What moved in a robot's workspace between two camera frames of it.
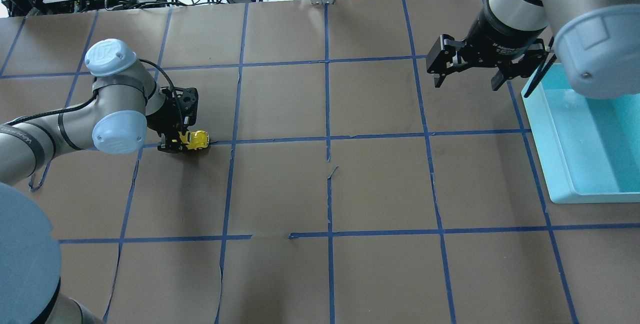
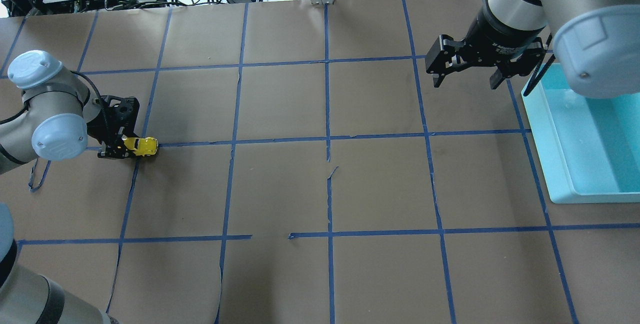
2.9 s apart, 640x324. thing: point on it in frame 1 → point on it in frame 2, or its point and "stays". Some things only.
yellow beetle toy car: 197,139 → 145,146
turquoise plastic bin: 590,146 stays
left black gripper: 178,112 → 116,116
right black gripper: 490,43 stays
